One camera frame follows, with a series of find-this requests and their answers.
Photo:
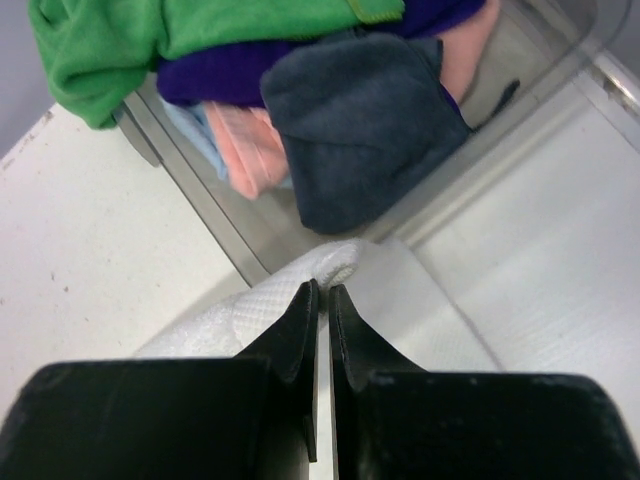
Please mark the dark grey-blue towel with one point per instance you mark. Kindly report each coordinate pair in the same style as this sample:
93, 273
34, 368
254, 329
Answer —
363, 119

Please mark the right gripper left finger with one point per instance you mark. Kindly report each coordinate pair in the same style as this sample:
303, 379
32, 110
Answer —
249, 416

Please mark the pink towel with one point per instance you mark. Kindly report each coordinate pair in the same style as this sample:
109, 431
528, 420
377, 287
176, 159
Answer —
463, 45

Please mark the clear plastic bin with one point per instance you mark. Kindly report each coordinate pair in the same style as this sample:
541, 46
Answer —
536, 51

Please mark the white towel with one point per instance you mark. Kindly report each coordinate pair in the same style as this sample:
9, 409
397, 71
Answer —
389, 287

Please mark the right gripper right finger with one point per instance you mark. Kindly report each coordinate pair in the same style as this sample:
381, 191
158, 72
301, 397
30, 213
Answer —
395, 420

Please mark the purple towel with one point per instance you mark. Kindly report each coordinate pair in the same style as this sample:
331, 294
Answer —
231, 73

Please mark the green towel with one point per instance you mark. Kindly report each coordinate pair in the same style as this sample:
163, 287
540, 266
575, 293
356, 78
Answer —
96, 53

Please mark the light blue towel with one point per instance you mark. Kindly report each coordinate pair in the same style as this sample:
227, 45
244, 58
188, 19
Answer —
200, 135

